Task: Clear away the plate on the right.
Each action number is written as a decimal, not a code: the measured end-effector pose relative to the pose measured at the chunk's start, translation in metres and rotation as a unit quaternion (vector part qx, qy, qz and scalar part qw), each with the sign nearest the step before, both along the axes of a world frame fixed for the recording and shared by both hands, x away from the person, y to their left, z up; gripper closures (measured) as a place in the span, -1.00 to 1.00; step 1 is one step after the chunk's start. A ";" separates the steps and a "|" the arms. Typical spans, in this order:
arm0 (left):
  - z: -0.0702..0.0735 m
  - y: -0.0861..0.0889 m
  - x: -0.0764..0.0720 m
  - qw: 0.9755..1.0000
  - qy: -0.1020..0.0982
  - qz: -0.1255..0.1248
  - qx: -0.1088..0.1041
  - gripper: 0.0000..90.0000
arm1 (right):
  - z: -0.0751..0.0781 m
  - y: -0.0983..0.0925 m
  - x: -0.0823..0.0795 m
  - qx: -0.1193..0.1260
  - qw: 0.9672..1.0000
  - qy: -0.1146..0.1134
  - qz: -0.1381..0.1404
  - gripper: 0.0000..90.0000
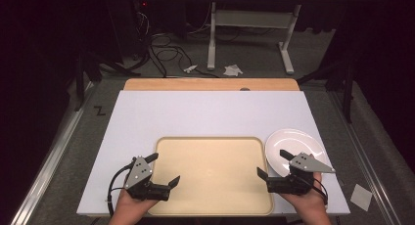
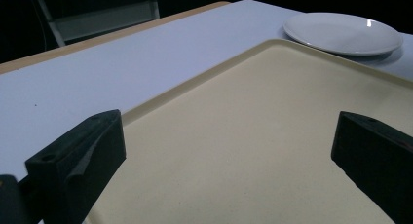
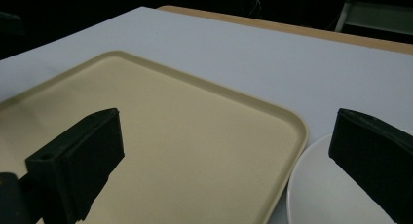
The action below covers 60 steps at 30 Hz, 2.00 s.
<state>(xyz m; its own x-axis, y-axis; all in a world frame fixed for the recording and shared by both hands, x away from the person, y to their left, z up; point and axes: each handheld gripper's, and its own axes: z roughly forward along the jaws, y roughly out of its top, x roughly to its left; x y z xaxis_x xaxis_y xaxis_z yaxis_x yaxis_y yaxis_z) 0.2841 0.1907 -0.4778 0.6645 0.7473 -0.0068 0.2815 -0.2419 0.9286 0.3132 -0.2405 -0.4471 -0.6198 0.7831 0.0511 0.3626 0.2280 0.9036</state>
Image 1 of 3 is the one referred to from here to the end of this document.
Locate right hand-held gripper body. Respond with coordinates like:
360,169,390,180
266,152,337,196

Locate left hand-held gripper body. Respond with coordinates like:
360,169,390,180
123,156,171,202

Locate white round plate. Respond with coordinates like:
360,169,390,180
264,128,330,178

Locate person's left hand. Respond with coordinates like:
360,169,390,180
113,189,160,217

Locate person's right hand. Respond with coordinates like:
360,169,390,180
279,171,328,213

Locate beige plastic tray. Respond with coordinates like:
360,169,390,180
147,135,275,217

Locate white board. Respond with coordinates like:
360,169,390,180
76,90,351,217

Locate white paper square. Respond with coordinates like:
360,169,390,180
349,183,374,212

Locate wooden table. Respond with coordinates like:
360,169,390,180
123,77,300,92

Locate black metal stand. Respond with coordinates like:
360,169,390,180
296,59,357,124
72,50,143,113

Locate crumpled white paper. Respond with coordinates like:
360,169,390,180
222,64,245,78

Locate dark computer tower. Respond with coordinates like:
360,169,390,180
129,0,156,58

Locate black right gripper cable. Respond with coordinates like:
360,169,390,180
304,176,329,206

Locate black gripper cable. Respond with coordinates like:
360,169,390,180
107,163,135,217
304,176,329,206

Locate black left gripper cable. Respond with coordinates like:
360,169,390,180
107,163,135,217

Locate aluminium floor rail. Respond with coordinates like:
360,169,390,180
9,81,96,225
328,90,403,225

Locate black floor cables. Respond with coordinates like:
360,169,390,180
147,31,220,79

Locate white metal desk frame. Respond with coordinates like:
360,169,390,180
207,1,302,75

